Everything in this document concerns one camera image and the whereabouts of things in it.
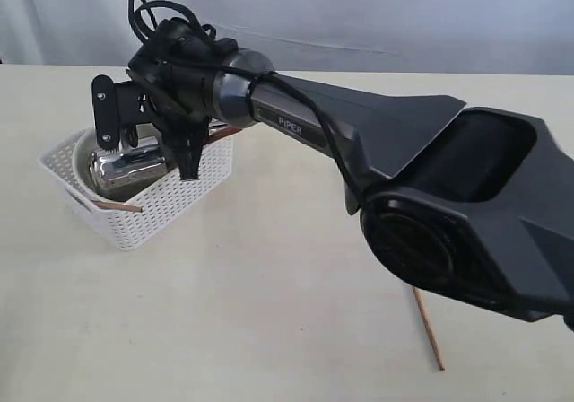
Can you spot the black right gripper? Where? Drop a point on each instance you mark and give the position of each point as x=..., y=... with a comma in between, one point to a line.
x=178, y=66

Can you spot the brown wooden chopstick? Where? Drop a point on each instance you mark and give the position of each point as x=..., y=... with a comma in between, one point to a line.
x=428, y=329
x=113, y=206

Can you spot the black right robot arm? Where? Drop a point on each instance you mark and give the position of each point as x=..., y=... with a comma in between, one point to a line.
x=471, y=203

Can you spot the brown wooden spoon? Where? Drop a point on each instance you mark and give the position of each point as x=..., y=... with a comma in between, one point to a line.
x=221, y=133

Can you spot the shiny steel cup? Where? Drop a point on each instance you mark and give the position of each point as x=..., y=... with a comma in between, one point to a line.
x=122, y=175

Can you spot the white woven plastic basket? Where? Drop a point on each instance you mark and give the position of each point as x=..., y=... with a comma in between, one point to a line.
x=161, y=205

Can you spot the white ceramic bowl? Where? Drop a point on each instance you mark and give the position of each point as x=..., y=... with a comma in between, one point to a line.
x=87, y=143

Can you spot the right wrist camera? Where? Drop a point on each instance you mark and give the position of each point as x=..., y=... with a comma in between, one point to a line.
x=118, y=109

